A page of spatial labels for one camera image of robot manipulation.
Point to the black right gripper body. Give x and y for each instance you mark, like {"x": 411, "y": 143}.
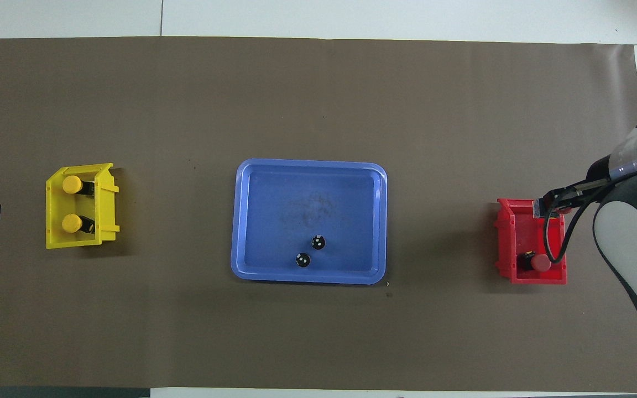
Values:
{"x": 598, "y": 174}

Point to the yellow push button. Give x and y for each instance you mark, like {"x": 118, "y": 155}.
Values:
{"x": 71, "y": 223}
{"x": 72, "y": 184}

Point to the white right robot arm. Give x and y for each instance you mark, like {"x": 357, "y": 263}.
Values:
{"x": 628, "y": 232}

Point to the blue plastic tray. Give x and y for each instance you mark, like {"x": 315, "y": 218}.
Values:
{"x": 340, "y": 188}

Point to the red plastic bin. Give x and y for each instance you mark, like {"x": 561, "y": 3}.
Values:
{"x": 523, "y": 237}

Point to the yellow plastic bin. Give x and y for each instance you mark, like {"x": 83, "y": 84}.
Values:
{"x": 53, "y": 204}

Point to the brown paper mat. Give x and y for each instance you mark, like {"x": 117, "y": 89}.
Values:
{"x": 186, "y": 331}

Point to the black cylindrical capacitor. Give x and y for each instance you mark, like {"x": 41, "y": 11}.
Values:
{"x": 318, "y": 242}
{"x": 303, "y": 260}

